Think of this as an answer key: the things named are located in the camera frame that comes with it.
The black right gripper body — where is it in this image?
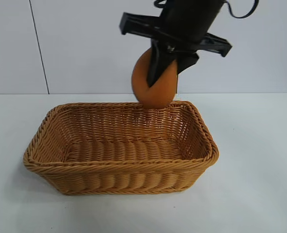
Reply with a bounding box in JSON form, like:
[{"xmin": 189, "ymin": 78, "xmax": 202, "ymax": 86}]
[{"xmin": 120, "ymin": 0, "xmax": 233, "ymax": 58}]

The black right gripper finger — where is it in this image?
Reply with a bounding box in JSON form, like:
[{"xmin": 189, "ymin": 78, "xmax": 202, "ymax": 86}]
[
  {"xmin": 146, "ymin": 39, "xmax": 178, "ymax": 88},
  {"xmin": 175, "ymin": 51, "xmax": 200, "ymax": 76}
]

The brown bread bun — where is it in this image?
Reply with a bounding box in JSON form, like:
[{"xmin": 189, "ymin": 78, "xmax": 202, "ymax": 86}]
[{"xmin": 130, "ymin": 48, "xmax": 178, "ymax": 109}]

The woven wicker basket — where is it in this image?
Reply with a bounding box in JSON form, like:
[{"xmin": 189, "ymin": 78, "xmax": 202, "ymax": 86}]
[{"xmin": 23, "ymin": 100, "xmax": 220, "ymax": 196}]

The black strap loop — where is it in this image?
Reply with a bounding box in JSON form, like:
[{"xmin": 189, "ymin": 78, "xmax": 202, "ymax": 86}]
[{"xmin": 224, "ymin": 0, "xmax": 260, "ymax": 19}]

